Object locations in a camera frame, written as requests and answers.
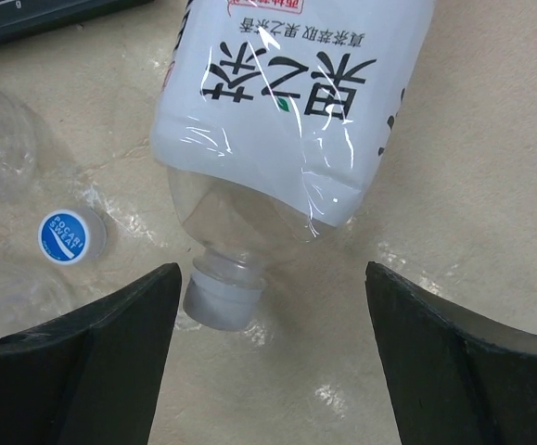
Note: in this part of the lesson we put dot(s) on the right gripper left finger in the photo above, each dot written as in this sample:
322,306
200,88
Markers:
93,375

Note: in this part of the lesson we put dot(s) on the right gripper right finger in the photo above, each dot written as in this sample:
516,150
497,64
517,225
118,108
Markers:
453,376

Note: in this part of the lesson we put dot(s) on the juice bottle white cap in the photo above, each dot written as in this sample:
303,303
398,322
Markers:
220,298

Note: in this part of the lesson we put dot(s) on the black white chessboard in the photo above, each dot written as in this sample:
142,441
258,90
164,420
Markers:
23,18

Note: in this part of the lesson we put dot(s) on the juice bottle with white label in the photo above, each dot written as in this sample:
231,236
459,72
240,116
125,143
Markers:
273,119

